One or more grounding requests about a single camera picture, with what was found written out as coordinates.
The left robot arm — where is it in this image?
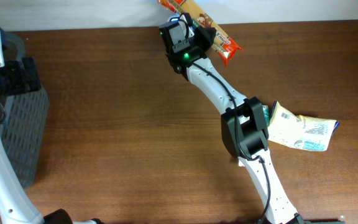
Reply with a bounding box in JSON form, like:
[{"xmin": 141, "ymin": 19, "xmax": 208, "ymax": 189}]
[{"xmin": 0, "ymin": 28, "xmax": 73, "ymax": 223}]

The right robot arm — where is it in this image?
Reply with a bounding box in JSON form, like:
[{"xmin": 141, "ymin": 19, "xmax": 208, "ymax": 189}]
[{"xmin": 159, "ymin": 13, "xmax": 304, "ymax": 223}]

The orange spaghetti packet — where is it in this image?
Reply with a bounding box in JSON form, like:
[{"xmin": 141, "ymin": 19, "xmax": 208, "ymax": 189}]
[{"xmin": 157, "ymin": 0, "xmax": 242, "ymax": 66}]

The yellow wiper sheet pack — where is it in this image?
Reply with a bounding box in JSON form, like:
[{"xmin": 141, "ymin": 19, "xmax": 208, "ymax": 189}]
[{"xmin": 268, "ymin": 101, "xmax": 339, "ymax": 152}]

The white barcode scanner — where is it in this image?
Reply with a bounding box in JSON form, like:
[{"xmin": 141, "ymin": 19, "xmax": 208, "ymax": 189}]
[{"xmin": 168, "ymin": 15, "xmax": 194, "ymax": 38}]

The white conditioner tube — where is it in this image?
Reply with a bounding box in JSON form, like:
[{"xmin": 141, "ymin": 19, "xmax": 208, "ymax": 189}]
[{"xmin": 238, "ymin": 157, "xmax": 247, "ymax": 167}]

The green Kleenex tissue pack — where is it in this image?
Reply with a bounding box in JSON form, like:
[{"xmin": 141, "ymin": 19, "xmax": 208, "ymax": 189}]
[{"xmin": 262, "ymin": 105, "xmax": 270, "ymax": 126}]

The dark grey plastic basket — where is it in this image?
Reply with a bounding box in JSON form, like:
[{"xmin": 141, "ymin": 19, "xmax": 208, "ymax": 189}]
[{"xmin": 0, "ymin": 32, "xmax": 50, "ymax": 189}]

